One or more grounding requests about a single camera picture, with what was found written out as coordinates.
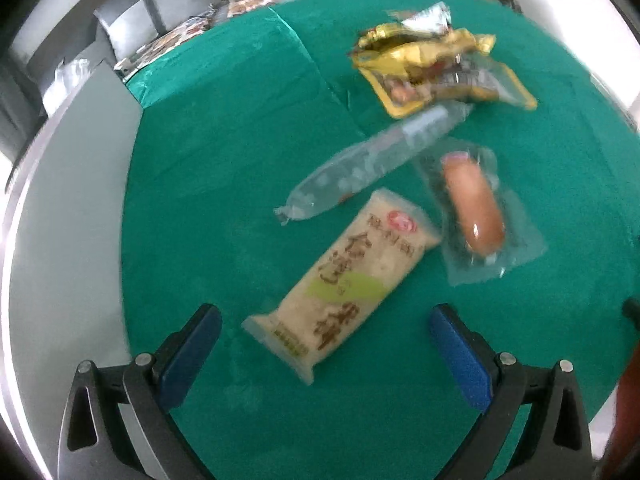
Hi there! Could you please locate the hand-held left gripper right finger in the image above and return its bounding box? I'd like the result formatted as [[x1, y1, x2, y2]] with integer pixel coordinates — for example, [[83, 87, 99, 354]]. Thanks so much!
[[430, 303, 593, 480]]

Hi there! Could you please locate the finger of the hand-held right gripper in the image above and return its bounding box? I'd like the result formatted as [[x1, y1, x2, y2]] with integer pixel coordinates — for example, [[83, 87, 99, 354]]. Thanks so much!
[[622, 297, 640, 332]]

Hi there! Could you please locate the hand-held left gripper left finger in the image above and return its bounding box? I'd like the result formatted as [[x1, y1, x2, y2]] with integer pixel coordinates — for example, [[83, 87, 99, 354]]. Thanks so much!
[[57, 303, 223, 480]]

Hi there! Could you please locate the beige rice cracker packet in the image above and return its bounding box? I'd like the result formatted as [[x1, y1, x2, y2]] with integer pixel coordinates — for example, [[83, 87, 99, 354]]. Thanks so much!
[[241, 187, 443, 386]]

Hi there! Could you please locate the yellow-edged clear peanut packet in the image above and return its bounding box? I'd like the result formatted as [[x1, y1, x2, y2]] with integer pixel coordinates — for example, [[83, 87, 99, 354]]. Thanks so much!
[[357, 57, 538, 121]]

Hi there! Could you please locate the long yellow snack packet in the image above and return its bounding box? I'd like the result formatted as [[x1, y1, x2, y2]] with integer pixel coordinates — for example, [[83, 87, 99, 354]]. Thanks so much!
[[350, 22, 498, 73]]

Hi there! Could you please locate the clear sausage packet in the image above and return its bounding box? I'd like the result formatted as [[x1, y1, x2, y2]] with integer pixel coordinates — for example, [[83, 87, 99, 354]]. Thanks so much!
[[417, 145, 548, 288]]

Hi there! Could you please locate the white bed side board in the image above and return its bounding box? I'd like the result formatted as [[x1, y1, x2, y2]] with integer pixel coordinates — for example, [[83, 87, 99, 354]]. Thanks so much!
[[0, 67, 146, 480]]

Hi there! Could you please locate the green blanket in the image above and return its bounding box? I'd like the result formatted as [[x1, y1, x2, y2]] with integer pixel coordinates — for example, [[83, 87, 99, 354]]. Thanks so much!
[[120, 0, 640, 480]]

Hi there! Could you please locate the clear tube-shaped snack packet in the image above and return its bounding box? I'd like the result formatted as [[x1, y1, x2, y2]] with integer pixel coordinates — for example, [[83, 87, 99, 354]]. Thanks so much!
[[273, 100, 476, 226]]

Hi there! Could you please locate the white plastic bag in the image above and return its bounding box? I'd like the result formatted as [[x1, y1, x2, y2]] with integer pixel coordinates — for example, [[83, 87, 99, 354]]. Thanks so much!
[[42, 57, 108, 116]]

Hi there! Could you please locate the triangular cartoon snack packet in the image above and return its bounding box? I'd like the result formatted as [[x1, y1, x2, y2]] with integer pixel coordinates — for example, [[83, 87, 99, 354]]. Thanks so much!
[[397, 2, 453, 36]]

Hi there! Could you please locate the grey two-tone pillow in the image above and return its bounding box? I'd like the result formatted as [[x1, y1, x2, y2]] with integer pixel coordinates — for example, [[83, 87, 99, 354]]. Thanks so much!
[[95, 0, 221, 61]]

